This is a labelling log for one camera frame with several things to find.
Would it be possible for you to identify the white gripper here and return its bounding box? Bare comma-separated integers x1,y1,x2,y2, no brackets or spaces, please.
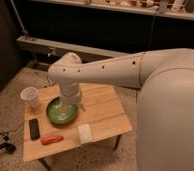
59,83,86,113

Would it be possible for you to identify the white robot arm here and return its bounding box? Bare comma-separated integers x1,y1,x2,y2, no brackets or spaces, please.
48,48,194,171

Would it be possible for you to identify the green bowl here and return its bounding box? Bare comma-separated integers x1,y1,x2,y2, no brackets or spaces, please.
46,97,78,125

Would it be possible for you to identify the wooden table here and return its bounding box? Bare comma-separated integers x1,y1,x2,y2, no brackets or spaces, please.
23,84,133,162

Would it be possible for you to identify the white sponge block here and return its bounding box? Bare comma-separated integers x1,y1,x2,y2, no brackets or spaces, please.
78,124,93,144

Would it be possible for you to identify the white paper cup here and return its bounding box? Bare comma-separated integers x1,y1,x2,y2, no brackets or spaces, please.
20,87,40,109

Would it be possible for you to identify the orange carrot-shaped object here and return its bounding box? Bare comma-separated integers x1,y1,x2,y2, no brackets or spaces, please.
41,135,63,145

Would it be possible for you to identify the black rectangular device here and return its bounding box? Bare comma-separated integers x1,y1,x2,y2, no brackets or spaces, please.
29,119,40,140

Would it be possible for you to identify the grey baseboard ledge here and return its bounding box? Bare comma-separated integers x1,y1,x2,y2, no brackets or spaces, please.
16,35,129,64

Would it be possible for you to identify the metal stand pole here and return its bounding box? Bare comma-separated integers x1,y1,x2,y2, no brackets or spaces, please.
10,0,37,41

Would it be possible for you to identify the upper shelf with items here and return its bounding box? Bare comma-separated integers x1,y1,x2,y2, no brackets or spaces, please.
32,0,194,21

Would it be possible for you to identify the black cable on floor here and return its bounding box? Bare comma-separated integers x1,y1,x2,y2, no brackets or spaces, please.
0,123,25,156

